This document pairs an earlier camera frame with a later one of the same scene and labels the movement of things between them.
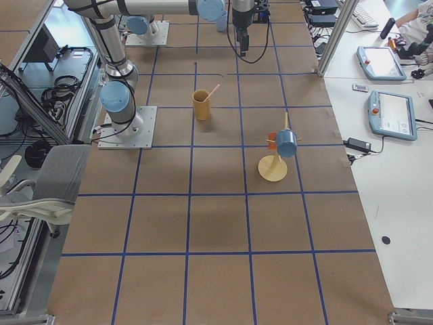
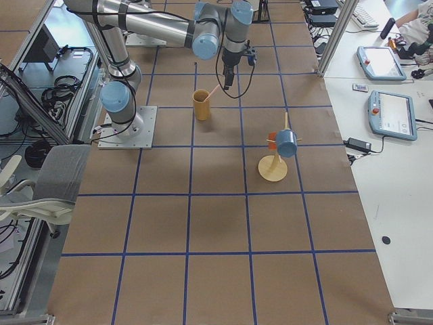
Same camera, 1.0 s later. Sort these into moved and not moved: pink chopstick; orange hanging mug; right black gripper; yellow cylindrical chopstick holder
Moved: right black gripper
Not moved: orange hanging mug; yellow cylindrical chopstick holder; pink chopstick
